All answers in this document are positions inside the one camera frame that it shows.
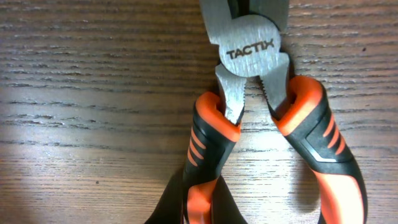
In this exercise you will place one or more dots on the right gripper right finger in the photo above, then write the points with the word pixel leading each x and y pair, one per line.
pixel 223 208

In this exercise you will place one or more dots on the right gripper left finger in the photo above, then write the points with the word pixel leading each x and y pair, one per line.
pixel 169 209

